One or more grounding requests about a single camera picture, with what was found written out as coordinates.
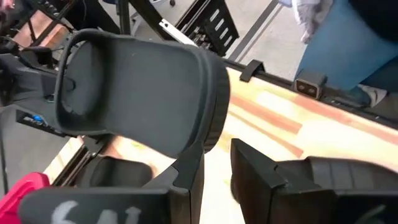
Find grey table-level camera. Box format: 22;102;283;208
294;70;328;100

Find person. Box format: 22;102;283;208
292;0;398;108

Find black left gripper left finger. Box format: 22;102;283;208
17;139;205;224

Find black equipment case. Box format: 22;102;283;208
174;0;240;57

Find black table edge rail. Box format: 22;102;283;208
222;57;398;130

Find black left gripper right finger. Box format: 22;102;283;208
229;138;398;224

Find red plastic bin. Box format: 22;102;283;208
0;172;50;224

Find black table edge clip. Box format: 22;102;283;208
238;58;266;83

